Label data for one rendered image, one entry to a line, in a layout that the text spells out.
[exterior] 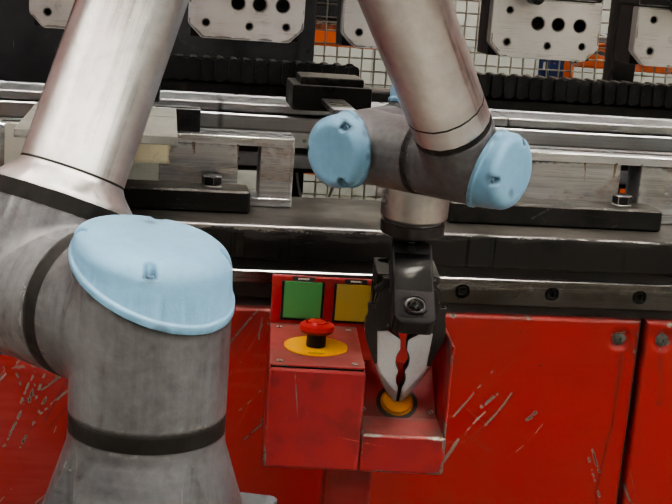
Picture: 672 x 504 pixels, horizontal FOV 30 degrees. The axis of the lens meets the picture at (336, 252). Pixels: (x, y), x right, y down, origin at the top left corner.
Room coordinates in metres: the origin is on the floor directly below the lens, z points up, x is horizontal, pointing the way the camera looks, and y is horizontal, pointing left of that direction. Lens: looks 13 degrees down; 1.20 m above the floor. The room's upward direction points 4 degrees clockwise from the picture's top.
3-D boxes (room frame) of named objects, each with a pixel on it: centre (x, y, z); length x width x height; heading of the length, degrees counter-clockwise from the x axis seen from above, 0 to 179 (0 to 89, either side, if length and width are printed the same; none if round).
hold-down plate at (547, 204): (1.70, -0.29, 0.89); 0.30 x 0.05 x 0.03; 98
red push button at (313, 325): (1.36, 0.02, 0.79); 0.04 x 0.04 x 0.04
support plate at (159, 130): (1.52, 0.30, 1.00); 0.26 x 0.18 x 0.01; 8
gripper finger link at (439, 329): (1.36, -0.10, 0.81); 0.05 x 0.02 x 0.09; 94
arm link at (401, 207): (1.36, -0.08, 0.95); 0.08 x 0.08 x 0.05
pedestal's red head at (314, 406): (1.37, -0.03, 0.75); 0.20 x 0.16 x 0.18; 94
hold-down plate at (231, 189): (1.61, 0.27, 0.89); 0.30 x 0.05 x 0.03; 98
